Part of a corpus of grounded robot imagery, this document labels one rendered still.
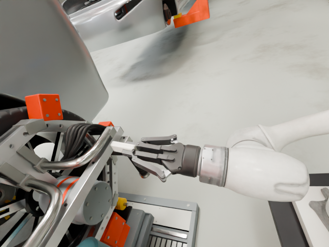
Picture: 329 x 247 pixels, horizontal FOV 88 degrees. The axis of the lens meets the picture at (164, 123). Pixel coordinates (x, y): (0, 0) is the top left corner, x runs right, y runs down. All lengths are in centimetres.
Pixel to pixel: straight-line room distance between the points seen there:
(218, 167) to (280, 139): 22
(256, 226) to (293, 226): 34
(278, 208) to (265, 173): 72
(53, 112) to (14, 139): 14
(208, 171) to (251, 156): 9
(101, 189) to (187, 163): 33
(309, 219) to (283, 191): 65
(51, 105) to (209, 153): 52
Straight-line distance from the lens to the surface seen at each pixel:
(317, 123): 54
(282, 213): 110
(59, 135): 82
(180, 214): 135
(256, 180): 39
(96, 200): 62
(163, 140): 45
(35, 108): 68
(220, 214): 139
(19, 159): 64
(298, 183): 41
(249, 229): 136
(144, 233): 130
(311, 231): 104
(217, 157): 38
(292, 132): 55
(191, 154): 39
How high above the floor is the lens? 130
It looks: 38 degrees down
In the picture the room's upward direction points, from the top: 23 degrees counter-clockwise
